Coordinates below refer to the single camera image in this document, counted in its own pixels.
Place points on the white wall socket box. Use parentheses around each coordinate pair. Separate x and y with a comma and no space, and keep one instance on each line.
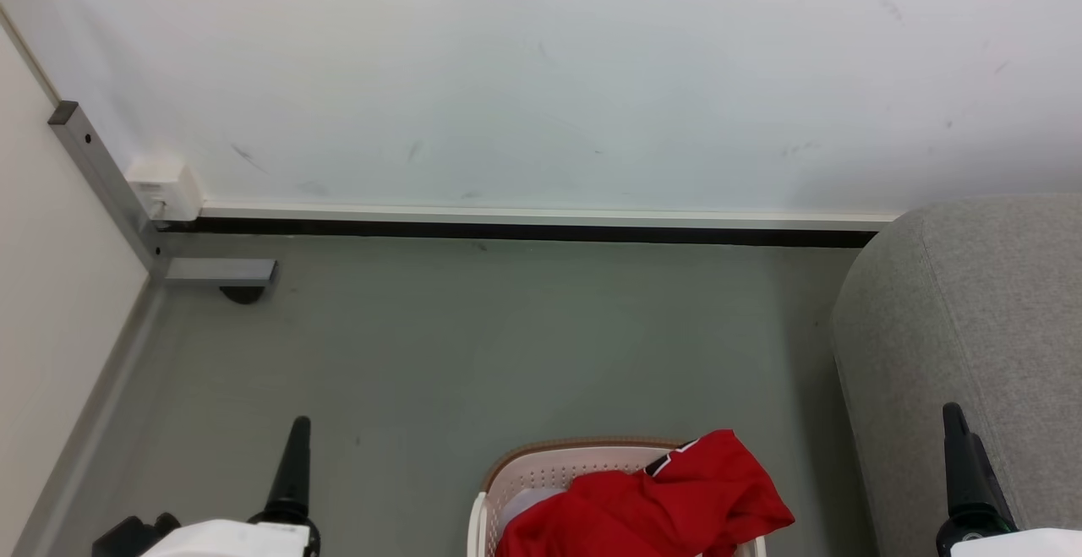
(165,187)

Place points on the white perforated laundry basket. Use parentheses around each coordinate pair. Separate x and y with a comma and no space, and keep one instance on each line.
(541,477)

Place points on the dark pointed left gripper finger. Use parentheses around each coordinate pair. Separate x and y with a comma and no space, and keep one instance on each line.
(127,537)
(294,464)

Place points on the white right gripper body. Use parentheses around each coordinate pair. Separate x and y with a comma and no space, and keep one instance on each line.
(1027,544)

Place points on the grey fabric sofa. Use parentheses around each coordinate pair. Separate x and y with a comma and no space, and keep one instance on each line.
(955,329)

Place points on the black round foot pad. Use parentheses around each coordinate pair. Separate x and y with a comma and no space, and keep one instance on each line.
(243,293)

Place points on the red garment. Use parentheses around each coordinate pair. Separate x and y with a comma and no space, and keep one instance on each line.
(659,506)

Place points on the grey metal frame post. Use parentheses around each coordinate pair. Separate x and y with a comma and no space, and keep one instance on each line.
(110,185)

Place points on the grey baseboard strip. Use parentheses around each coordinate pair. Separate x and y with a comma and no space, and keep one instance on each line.
(93,430)

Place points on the black baseboard strip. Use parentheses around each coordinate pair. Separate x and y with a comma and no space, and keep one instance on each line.
(524,232)

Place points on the white cloth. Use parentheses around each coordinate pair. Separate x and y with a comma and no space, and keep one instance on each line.
(532,506)

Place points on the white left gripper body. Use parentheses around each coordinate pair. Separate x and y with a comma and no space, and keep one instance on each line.
(224,540)

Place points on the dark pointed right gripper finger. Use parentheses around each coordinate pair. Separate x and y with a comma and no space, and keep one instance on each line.
(970,472)

